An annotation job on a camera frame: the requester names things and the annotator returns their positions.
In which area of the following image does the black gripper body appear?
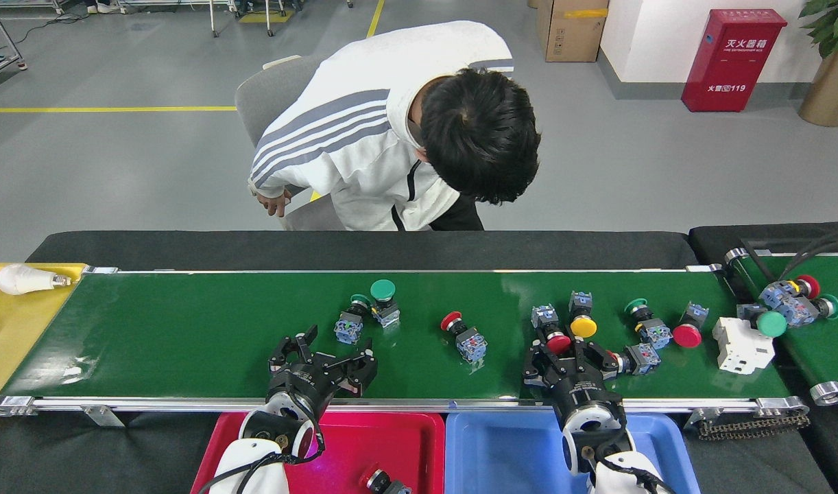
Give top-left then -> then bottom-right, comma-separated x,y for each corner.
545,373 -> 623,420
267,364 -> 342,413

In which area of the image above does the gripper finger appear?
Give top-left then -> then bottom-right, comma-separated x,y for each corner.
521,342 -> 571,389
268,325 -> 319,372
323,336 -> 379,398
575,339 -> 630,382

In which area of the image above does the red mushroom push button switch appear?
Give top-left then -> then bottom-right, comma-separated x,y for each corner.
672,302 -> 710,349

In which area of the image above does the white circuit breaker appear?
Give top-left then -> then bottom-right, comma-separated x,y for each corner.
711,316 -> 777,375

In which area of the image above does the red plastic tray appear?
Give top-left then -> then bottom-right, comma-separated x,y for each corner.
191,410 -> 446,494

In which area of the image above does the blue plastic tray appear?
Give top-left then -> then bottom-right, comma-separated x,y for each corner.
445,410 -> 701,494

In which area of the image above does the long green conveyor belt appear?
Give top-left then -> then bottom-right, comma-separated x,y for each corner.
0,264 -> 811,421

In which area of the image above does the short green conveyor belt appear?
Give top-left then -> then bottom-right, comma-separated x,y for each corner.
726,247 -> 838,405

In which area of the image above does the yellow plastic tray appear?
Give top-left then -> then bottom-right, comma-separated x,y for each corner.
0,263 -> 87,421

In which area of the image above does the person's right hand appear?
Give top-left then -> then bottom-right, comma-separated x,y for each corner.
256,192 -> 293,218

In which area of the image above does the person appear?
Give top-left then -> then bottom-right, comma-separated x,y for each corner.
249,21 -> 542,232

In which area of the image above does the grey office chair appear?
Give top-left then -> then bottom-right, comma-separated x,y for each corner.
234,55 -> 344,232

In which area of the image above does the white light bulb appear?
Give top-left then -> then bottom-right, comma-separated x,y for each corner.
0,264 -> 72,296

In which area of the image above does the red fire extinguisher box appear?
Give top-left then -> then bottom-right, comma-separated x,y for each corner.
681,8 -> 788,113

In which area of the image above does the brown cardboard box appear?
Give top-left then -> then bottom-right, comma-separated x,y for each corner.
536,0 -> 610,63

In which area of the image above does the white wheeled stand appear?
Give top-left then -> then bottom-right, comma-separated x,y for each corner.
208,0 -> 276,38

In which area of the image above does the potted green plant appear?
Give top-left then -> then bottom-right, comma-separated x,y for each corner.
798,0 -> 838,128

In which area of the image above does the grey metal rack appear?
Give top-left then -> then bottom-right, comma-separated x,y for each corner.
0,0 -> 27,84

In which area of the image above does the conveyor drive chain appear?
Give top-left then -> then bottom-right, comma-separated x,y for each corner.
697,414 -> 811,441

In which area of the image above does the black cable bundle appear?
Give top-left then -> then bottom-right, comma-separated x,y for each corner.
741,226 -> 838,282

